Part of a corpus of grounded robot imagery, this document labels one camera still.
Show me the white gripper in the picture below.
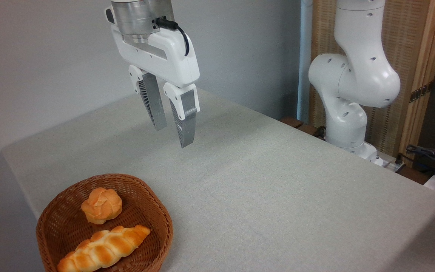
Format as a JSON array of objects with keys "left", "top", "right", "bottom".
[{"left": 111, "top": 26, "right": 201, "bottom": 149}]

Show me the long braided bread loaf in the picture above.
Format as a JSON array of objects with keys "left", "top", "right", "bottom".
[{"left": 56, "top": 225, "right": 151, "bottom": 272}]

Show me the round knotted bread roll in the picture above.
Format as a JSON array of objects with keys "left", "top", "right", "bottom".
[{"left": 81, "top": 187, "right": 123, "bottom": 225}]

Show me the brown woven wicker basket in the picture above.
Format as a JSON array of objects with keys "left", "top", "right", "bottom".
[{"left": 35, "top": 173, "right": 174, "bottom": 272}]

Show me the grey tablecloth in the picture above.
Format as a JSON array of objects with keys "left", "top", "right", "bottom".
[{"left": 0, "top": 88, "right": 435, "bottom": 272}]

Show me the brown wooden block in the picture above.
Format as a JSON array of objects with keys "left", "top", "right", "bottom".
[{"left": 279, "top": 116, "right": 326, "bottom": 139}]

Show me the light blue vertical pipe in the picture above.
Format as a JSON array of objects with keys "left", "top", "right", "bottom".
[{"left": 296, "top": 0, "right": 313, "bottom": 124}]

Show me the black metal screen hinge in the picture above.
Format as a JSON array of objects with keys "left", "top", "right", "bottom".
[{"left": 409, "top": 81, "right": 434, "bottom": 104}]

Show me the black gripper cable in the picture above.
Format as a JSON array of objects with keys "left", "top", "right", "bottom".
[{"left": 155, "top": 17, "right": 190, "bottom": 57}]

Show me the bundle of black cables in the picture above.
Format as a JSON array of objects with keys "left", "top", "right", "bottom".
[{"left": 398, "top": 144, "right": 435, "bottom": 179}]

